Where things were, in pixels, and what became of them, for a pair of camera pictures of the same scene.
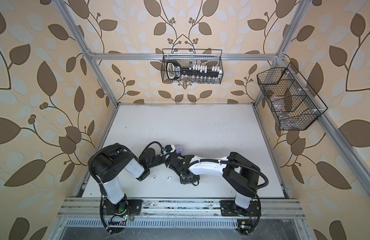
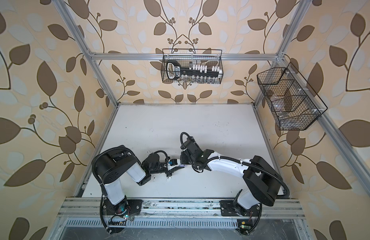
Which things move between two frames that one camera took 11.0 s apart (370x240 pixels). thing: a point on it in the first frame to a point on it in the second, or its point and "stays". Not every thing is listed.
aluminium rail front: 79,208 stays
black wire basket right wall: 295,104 stays
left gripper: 168,161 to 169,173
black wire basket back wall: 208,57 stays
